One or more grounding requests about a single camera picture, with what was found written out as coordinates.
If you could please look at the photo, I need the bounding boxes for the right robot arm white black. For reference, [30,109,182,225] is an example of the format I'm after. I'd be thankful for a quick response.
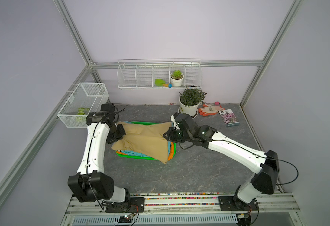
[163,113,280,210]

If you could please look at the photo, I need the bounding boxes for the white wire side basket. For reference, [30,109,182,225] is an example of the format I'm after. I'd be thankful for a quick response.
[57,82,109,129]

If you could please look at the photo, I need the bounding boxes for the orange pants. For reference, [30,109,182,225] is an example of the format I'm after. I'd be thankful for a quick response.
[116,142,176,161]

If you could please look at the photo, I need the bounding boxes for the orange white work gloves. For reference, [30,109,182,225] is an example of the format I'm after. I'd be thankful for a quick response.
[198,104,224,117]

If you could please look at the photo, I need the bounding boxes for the teal pants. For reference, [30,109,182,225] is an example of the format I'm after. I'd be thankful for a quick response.
[116,121,176,161]

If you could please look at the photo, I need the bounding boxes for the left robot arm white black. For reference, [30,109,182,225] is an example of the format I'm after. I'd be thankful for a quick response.
[68,104,130,207]

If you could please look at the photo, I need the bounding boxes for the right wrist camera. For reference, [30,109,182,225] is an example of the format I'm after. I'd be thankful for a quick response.
[170,113,179,130]

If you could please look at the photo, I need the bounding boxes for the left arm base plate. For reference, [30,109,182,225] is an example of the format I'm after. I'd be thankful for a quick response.
[105,197,145,213]

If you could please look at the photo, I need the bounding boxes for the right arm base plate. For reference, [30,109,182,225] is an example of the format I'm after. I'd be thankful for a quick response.
[218,196,259,212]

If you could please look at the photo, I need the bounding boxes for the small potted plant white pot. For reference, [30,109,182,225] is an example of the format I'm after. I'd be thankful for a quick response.
[170,70,184,87]

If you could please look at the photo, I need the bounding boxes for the green toy shovel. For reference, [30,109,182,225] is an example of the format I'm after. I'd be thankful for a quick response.
[155,79,172,88]

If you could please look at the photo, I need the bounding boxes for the tan pants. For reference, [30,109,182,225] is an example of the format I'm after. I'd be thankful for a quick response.
[110,121,173,165]

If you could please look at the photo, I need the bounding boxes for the green plastic basket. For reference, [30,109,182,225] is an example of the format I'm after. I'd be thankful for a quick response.
[115,121,177,161]

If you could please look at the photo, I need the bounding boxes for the flower seed packet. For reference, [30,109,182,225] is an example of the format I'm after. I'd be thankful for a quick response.
[219,109,239,127]

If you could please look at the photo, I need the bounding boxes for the white wire wall shelf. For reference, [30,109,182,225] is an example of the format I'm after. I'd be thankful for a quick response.
[117,60,203,89]

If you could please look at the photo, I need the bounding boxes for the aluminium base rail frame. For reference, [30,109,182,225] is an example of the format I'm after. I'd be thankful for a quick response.
[61,192,307,226]

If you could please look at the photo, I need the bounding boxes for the green item in side basket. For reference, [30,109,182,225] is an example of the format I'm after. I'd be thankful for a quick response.
[76,107,90,122]

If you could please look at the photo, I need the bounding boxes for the large potted plant white pot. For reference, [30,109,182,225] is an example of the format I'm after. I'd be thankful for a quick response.
[179,89,207,117]

